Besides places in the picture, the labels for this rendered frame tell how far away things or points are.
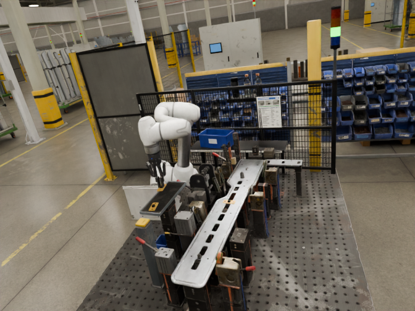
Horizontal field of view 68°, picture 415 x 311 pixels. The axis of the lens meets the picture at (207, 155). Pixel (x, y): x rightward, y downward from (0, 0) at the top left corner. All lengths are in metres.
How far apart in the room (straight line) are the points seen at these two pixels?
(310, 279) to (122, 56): 3.54
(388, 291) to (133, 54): 3.75
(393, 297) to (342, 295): 1.07
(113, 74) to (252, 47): 5.00
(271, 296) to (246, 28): 7.59
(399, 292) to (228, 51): 7.23
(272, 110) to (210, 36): 6.31
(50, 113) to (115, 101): 5.04
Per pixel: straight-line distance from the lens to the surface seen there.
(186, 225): 1.82
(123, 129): 4.77
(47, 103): 9.51
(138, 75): 4.39
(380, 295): 2.93
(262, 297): 1.88
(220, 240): 1.77
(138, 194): 2.53
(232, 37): 8.83
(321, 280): 1.97
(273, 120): 2.84
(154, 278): 2.00
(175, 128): 1.72
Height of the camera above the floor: 2.11
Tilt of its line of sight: 23 degrees down
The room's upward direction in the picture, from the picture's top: 9 degrees counter-clockwise
